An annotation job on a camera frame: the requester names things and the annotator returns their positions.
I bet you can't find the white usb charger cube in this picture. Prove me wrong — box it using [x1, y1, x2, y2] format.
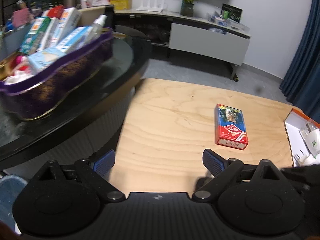
[293, 154, 318, 167]

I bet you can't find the red blue playing card box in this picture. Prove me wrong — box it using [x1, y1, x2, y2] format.
[215, 103, 248, 150]

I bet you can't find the white repellent heater with bottle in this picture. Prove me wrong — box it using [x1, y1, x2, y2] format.
[299, 119, 320, 157]

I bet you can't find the orange white cardboard box lid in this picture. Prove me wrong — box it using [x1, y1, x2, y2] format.
[284, 108, 319, 167]

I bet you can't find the black round glass table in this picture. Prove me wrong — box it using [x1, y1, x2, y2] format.
[1, 26, 152, 177]

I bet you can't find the blue trash bin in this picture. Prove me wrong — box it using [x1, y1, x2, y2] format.
[0, 175, 28, 235]

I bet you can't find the purple ornate storage tin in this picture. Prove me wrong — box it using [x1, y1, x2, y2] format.
[1, 28, 113, 120]

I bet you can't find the dark blue curtain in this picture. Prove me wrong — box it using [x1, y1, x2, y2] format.
[280, 0, 319, 122]

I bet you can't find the white tv console cabinet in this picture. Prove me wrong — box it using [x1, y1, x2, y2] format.
[114, 9, 251, 82]

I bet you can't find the black green display box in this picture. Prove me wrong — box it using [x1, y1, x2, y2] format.
[221, 3, 242, 23]

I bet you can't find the yellow box on console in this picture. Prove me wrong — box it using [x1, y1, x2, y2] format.
[110, 0, 132, 10]

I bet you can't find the white wifi router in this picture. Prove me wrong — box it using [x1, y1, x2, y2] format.
[137, 0, 165, 12]

